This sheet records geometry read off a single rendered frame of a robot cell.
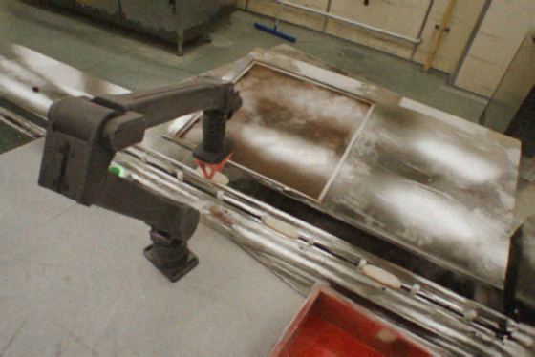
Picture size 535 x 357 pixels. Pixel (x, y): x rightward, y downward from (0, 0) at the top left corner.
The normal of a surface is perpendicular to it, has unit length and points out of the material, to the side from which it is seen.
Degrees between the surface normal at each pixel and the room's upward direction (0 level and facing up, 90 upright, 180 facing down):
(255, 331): 0
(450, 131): 10
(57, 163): 57
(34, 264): 0
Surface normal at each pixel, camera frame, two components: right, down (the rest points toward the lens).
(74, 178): -0.25, 0.11
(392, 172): 0.03, -0.62
